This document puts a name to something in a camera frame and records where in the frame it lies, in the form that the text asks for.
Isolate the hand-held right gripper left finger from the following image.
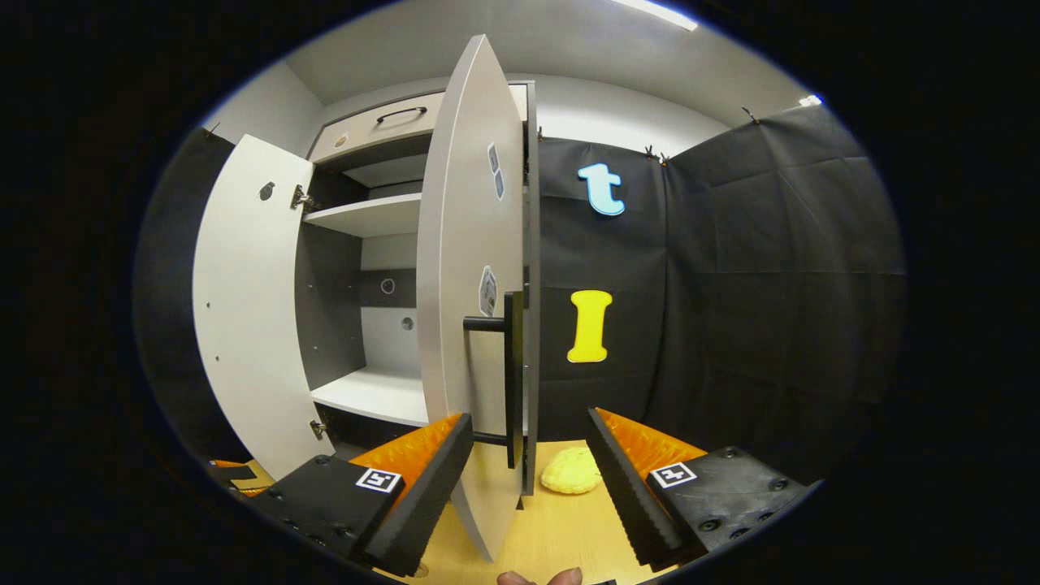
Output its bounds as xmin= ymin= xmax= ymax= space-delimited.
xmin=244 ymin=413 xmax=475 ymax=578

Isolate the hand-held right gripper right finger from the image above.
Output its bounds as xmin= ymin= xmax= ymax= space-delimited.
xmin=585 ymin=406 xmax=823 ymax=574

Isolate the white cabinet door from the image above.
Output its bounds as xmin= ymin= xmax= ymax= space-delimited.
xmin=192 ymin=134 xmax=336 ymax=482
xmin=414 ymin=34 xmax=529 ymax=563

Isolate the white cabinet shelf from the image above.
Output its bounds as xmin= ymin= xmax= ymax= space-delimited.
xmin=302 ymin=193 xmax=423 ymax=239
xmin=310 ymin=366 xmax=430 ymax=428

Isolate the white and grey cabinet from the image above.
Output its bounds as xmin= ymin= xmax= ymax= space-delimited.
xmin=294 ymin=80 xmax=541 ymax=496

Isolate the white cabinet drawer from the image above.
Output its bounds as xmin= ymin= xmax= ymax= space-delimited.
xmin=309 ymin=81 xmax=529 ymax=163

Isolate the yellow lumpy soft object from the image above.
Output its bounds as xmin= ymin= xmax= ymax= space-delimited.
xmin=540 ymin=445 xmax=604 ymax=496

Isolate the black backdrop cloth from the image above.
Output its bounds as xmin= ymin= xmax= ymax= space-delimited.
xmin=536 ymin=104 xmax=909 ymax=482
xmin=134 ymin=128 xmax=253 ymax=464

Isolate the long ceiling light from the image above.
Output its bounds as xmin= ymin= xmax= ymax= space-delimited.
xmin=609 ymin=0 xmax=700 ymax=33

